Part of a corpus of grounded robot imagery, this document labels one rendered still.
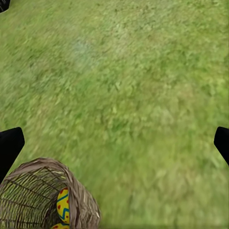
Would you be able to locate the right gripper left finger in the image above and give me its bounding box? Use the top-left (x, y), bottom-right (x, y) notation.
top-left (0, 127), bottom-right (25, 184)

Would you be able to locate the wicker basket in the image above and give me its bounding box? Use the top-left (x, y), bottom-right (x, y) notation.
top-left (0, 157), bottom-right (102, 229)

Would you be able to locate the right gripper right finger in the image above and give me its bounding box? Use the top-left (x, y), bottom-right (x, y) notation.
top-left (214, 127), bottom-right (229, 165)

